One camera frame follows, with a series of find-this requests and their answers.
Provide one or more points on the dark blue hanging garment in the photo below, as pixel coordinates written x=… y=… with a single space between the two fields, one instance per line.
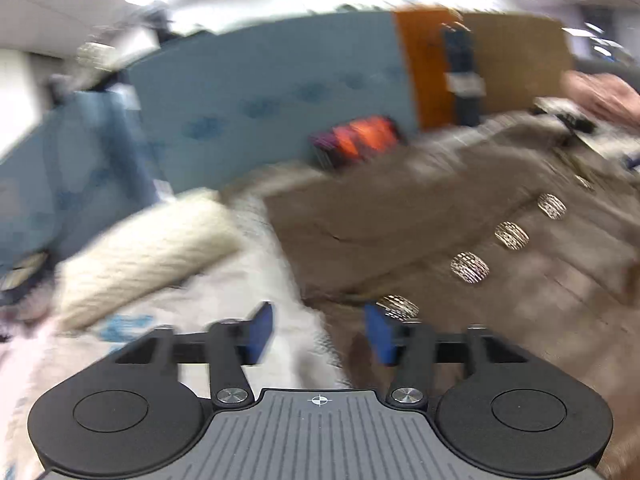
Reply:
x=462 y=75

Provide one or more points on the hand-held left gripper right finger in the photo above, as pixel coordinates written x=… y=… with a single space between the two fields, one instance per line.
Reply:
x=380 y=336

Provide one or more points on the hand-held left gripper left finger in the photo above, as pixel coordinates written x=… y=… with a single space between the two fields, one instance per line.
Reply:
x=260 y=334

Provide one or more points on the light blue patterned mattress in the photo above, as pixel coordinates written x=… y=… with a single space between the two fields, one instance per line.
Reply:
x=280 y=95

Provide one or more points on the brown bed cover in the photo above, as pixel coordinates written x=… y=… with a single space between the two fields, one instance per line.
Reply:
x=430 y=230

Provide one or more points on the orange panel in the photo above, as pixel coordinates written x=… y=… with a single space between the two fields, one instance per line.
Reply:
x=425 y=70

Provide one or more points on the white blue-printed bed sheet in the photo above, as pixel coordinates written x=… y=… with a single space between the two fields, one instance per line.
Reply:
x=295 y=310

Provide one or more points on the cream knitted pillow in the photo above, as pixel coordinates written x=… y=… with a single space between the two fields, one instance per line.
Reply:
x=150 y=255

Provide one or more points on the brown cardboard board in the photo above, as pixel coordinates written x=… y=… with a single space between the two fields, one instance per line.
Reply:
x=520 y=60

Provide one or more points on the blue hanging cloth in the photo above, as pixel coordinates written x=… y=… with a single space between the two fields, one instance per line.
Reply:
x=95 y=150

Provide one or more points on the person's right hand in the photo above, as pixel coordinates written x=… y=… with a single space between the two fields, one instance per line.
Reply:
x=602 y=94

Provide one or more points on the orange and purple bag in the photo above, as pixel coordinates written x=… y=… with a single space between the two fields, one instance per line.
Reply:
x=357 y=141

